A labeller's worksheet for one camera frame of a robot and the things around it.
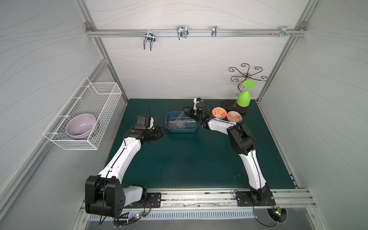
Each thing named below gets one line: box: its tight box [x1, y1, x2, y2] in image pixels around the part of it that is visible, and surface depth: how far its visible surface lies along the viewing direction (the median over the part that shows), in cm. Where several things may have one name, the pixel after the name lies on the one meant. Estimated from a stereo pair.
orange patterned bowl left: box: [211, 106, 228, 120], surface depth 111 cm
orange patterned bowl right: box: [226, 111, 243, 123], surface depth 109 cm
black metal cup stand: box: [221, 63, 269, 114], surface depth 97 cm
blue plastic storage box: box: [164, 110, 200, 133], surface depth 104 cm
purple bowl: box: [65, 113, 97, 140], surface depth 62 cm
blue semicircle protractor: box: [174, 119, 186, 129], surface depth 104 cm
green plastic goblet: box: [237, 80, 257, 108], surface depth 92 cm
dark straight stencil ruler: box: [170, 110, 185, 128], surface depth 103 cm
